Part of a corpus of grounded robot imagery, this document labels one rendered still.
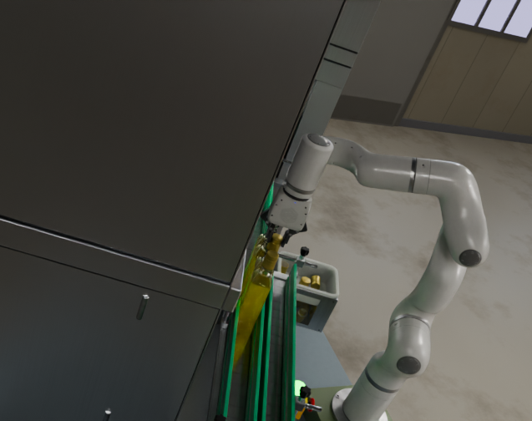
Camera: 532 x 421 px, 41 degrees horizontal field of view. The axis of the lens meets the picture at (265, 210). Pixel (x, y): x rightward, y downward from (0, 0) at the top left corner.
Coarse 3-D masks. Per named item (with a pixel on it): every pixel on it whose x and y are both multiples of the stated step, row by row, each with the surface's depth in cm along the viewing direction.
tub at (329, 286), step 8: (280, 264) 246; (320, 264) 255; (288, 272) 256; (304, 272) 257; (312, 272) 257; (320, 272) 257; (328, 272) 257; (336, 272) 254; (296, 280) 254; (328, 280) 257; (336, 280) 250; (304, 288) 241; (312, 288) 241; (320, 288) 255; (328, 288) 254; (336, 288) 246; (328, 296) 242; (336, 296) 243
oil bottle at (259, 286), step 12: (252, 276) 197; (264, 276) 196; (252, 288) 196; (264, 288) 196; (252, 300) 199; (264, 300) 198; (240, 312) 201; (252, 312) 201; (240, 324) 203; (252, 324) 203
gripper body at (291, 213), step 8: (280, 192) 188; (272, 200) 192; (280, 200) 188; (288, 200) 188; (296, 200) 188; (304, 200) 187; (272, 208) 190; (280, 208) 189; (288, 208) 189; (296, 208) 189; (304, 208) 189; (272, 216) 191; (280, 216) 190; (288, 216) 190; (296, 216) 190; (304, 216) 190; (280, 224) 192; (288, 224) 191; (296, 224) 191; (304, 224) 192
